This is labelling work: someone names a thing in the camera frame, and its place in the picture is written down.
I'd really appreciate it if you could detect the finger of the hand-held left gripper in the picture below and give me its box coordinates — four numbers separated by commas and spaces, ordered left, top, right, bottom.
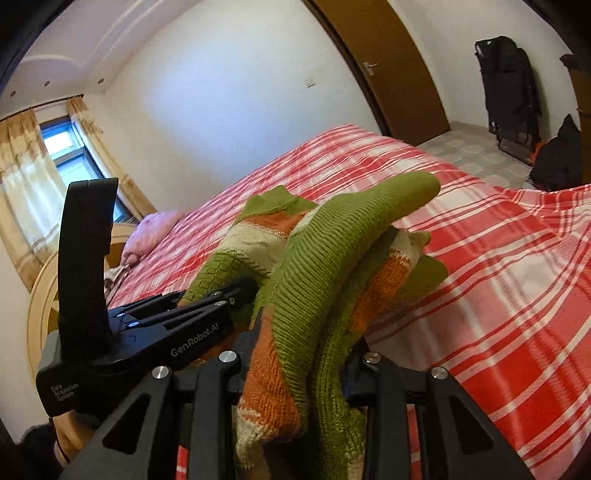
108, 276, 259, 319
131, 300, 236, 330

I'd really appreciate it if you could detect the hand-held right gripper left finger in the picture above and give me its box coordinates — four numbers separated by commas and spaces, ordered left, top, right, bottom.
59, 339, 266, 480

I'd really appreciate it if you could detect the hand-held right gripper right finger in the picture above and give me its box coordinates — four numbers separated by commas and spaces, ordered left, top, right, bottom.
341, 348, 536, 480

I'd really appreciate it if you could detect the green knitted sweater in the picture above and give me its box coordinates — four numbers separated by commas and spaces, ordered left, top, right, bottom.
178, 172, 450, 480

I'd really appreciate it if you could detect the person's left hand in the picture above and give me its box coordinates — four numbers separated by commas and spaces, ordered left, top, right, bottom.
52, 411, 102, 462

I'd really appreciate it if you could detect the patterned white pillow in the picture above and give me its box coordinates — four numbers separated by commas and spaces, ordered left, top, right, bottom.
102, 264, 136, 298

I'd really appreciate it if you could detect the cream wooden headboard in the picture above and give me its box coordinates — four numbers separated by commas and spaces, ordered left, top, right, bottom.
27, 222, 139, 457

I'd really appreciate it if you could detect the pink pillow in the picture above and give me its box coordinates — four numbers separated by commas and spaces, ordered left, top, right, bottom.
121, 209, 186, 266

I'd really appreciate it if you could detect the wide cream curtain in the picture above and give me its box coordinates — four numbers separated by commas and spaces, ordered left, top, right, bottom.
0, 108, 70, 294

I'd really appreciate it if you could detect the window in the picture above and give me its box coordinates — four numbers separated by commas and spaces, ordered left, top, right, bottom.
39, 115, 139, 224

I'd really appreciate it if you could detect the narrow cream curtain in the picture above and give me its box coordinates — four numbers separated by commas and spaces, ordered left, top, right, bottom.
66, 96, 158, 220

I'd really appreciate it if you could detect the red plaid blanket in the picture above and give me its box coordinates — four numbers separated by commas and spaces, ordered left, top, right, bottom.
105, 123, 591, 480

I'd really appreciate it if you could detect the curtain rod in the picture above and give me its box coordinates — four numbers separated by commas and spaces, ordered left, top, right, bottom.
0, 95, 84, 121

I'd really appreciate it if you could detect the black bag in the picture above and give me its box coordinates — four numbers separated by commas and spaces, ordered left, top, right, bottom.
529, 113, 583, 192

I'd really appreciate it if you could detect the brown wooden door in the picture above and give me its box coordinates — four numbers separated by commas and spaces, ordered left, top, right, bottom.
302, 0, 451, 145

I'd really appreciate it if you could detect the black folding chair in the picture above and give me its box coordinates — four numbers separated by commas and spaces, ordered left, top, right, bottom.
475, 36, 543, 163

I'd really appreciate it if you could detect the brown wooden cabinet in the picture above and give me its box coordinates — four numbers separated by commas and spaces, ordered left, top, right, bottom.
560, 52, 591, 118

